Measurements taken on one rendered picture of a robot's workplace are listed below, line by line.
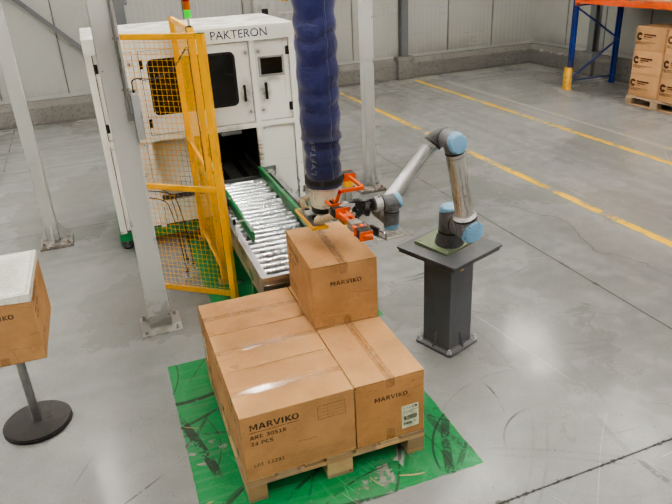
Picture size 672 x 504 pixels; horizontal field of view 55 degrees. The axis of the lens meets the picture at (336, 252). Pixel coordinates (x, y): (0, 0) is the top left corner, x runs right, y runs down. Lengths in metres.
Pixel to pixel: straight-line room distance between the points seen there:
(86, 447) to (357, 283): 1.85
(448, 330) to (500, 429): 0.83
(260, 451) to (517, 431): 1.50
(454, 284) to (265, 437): 1.69
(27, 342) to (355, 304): 1.81
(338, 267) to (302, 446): 1.00
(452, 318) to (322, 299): 1.08
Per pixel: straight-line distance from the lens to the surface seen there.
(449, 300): 4.34
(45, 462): 4.20
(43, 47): 12.64
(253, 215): 5.54
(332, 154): 3.65
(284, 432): 3.35
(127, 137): 4.59
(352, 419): 3.46
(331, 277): 3.68
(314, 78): 3.53
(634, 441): 4.09
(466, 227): 4.01
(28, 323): 3.80
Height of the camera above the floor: 2.56
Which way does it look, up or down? 25 degrees down
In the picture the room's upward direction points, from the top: 3 degrees counter-clockwise
